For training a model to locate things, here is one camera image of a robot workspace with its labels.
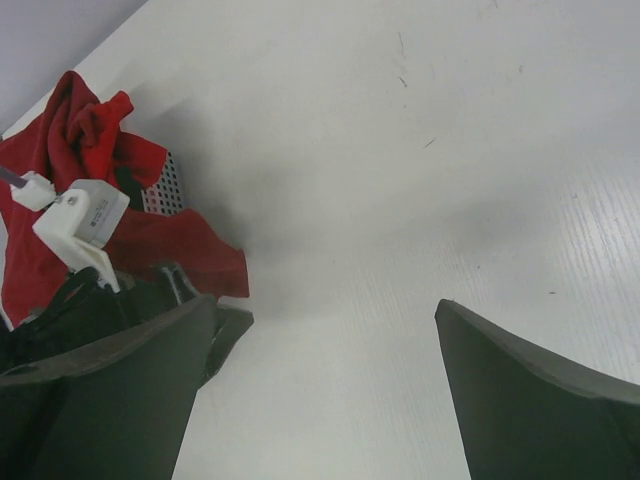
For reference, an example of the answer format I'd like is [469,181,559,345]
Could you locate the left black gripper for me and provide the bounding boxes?
[1,264,254,390]

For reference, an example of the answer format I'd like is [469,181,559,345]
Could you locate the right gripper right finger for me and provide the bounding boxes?
[435,300,639,479]

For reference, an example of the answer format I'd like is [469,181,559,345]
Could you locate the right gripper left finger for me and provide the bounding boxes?
[1,296,215,479]

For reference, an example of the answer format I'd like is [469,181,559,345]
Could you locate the dark red t shirt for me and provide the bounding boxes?
[1,71,249,326]

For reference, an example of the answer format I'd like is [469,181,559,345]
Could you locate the grey laundry basket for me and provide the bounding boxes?
[141,152,187,216]

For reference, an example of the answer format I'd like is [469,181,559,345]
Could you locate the bright red t shirt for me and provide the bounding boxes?
[80,91,134,186]

